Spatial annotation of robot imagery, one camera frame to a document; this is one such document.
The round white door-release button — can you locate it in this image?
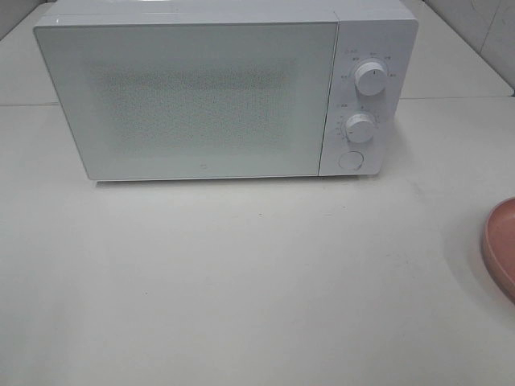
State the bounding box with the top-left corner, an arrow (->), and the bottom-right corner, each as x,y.
338,151 -> 364,171

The white microwave door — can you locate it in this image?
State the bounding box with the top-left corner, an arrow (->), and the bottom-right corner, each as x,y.
35,23 -> 337,181

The pink round plate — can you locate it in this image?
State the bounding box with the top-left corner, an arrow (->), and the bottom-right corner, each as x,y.
481,197 -> 514,303

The lower white microwave knob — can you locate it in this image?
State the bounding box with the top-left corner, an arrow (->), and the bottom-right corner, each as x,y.
344,113 -> 377,143

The white microwave knob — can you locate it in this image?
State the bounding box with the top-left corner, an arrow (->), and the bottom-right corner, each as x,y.
344,113 -> 377,143
353,58 -> 388,97

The white microwave oven body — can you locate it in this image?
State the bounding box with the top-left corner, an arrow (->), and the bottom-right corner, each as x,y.
33,1 -> 418,177

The upper white microwave knob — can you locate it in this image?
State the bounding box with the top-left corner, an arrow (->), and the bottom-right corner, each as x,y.
353,58 -> 388,97

